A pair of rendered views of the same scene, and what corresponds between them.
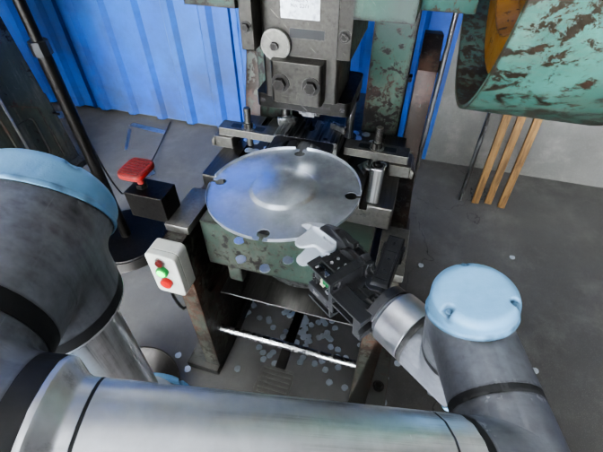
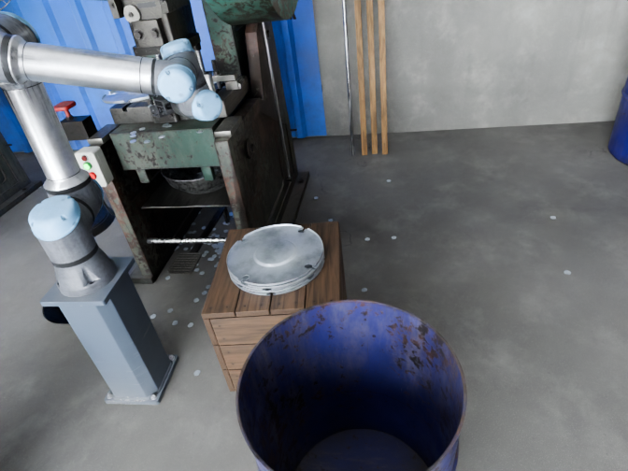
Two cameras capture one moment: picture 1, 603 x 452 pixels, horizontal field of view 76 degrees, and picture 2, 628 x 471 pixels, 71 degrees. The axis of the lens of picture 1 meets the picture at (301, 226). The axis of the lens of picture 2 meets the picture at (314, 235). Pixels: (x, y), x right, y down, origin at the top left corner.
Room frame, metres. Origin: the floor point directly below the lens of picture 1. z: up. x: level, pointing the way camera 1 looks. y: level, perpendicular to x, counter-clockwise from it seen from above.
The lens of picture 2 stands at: (-0.96, -0.35, 1.18)
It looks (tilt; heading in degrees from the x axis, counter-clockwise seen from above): 35 degrees down; 357
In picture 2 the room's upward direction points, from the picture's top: 8 degrees counter-clockwise
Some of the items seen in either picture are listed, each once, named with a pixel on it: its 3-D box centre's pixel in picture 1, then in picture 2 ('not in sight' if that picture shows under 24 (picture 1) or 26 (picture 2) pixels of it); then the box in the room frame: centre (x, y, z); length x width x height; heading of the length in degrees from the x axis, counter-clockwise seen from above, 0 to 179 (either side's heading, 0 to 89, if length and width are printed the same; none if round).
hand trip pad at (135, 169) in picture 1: (140, 179); (67, 114); (0.68, 0.36, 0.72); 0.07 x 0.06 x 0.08; 164
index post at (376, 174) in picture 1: (375, 181); (209, 85); (0.64, -0.15, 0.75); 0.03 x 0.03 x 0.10; 74
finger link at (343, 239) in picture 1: (341, 245); not in sight; (0.39, -0.06, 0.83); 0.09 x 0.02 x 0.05; 36
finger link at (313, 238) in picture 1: (311, 238); not in sight; (0.41, -0.02, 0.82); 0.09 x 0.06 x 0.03; 36
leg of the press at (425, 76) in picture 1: (405, 213); (267, 135); (0.87, -0.32, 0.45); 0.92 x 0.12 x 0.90; 164
